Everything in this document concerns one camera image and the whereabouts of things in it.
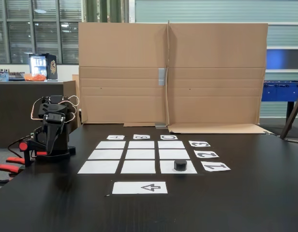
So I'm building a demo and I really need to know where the blank white paper square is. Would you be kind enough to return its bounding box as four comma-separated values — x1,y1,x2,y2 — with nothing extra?
159,149,191,160
120,160,156,174
88,149,124,160
158,141,186,149
77,160,120,174
128,141,155,149
160,160,197,174
125,149,155,160
95,141,126,149

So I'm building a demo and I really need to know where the black clamp with orange knob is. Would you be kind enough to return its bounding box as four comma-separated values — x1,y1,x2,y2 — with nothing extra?
18,136,53,167

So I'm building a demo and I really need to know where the dark brown counter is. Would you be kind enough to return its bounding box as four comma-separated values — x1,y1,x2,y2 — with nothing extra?
0,81,78,148

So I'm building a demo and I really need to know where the orange snack bag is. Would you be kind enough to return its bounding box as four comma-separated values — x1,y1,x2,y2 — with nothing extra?
23,73,47,82

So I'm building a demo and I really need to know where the black mini fridge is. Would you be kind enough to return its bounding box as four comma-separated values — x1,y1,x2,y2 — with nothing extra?
28,53,59,80

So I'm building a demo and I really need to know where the large brown cardboard panel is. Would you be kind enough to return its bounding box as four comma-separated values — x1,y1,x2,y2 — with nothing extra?
167,20,272,134
78,22,169,128

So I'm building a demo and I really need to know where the paper sheet with arrow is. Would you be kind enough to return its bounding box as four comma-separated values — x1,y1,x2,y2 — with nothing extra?
112,181,168,194

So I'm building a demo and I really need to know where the paper sheet with number 2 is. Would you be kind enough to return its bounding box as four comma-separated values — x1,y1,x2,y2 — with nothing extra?
194,150,220,159

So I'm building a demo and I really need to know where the paper sheet with number 1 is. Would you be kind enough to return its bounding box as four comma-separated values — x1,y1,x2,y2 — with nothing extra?
201,162,231,172

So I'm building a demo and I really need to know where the blue foosball table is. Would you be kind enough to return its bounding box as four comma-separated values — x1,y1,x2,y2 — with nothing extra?
261,80,298,124

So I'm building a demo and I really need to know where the brown wooden leg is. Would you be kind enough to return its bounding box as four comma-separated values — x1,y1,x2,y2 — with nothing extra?
279,90,298,140

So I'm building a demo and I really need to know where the black cable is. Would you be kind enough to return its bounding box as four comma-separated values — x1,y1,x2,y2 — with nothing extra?
7,136,28,159

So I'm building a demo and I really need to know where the orange handled clamp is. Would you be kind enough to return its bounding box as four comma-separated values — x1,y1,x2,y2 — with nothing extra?
0,156,26,186

